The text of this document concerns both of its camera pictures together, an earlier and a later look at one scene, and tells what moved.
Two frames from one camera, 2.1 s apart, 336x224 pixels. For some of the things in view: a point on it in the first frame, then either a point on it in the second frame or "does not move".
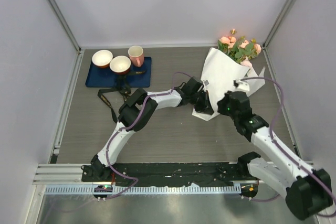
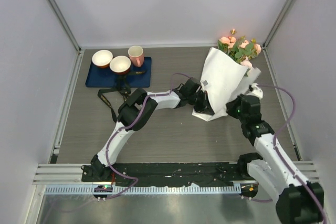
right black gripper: [221, 104] to [230, 106]
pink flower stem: [245, 49] does not move
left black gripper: [208, 110] does not move
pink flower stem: [246, 62] does not move
